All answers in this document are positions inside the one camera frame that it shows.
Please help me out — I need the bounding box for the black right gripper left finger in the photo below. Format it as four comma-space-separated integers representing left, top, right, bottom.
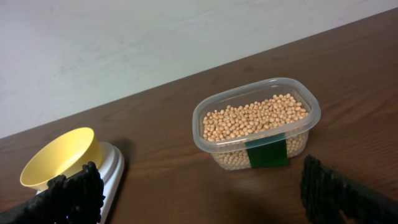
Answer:
1, 161, 105, 224

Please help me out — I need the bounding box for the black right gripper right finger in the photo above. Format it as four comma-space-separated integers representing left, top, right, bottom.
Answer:
300, 155, 397, 224

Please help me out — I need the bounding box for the white digital kitchen scale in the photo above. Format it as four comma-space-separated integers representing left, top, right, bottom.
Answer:
35, 141, 126, 224

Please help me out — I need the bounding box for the yellow plastic bowl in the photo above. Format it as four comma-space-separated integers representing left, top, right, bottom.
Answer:
20, 127, 103, 191

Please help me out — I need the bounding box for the green tape label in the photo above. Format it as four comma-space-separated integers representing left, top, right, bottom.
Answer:
245, 133, 289, 168

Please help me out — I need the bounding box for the clear plastic container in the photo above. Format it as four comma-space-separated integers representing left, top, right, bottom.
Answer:
192, 78, 321, 170

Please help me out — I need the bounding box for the soybeans pile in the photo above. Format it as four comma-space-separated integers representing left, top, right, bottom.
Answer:
203, 93, 308, 170

